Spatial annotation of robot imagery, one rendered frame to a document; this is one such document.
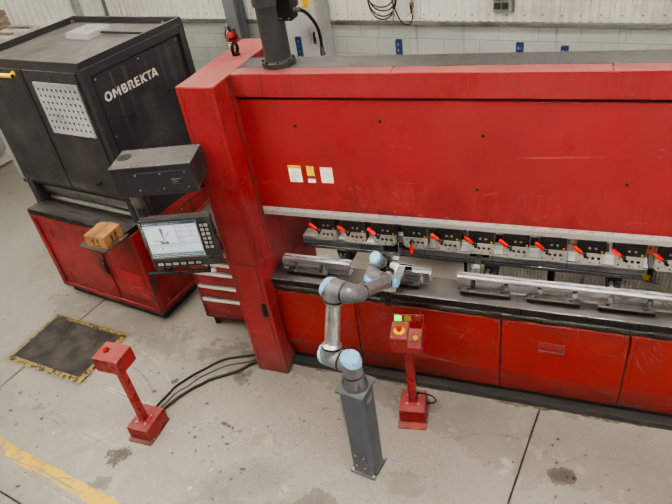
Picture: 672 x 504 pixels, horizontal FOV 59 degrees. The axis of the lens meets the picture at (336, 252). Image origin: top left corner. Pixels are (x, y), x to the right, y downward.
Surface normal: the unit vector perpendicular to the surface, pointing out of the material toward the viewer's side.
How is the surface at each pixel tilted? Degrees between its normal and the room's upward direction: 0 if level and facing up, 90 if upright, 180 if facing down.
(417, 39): 90
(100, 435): 0
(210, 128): 90
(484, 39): 90
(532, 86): 90
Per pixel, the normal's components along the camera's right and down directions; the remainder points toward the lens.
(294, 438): -0.13, -0.81
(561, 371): -0.33, 0.58
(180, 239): -0.07, 0.59
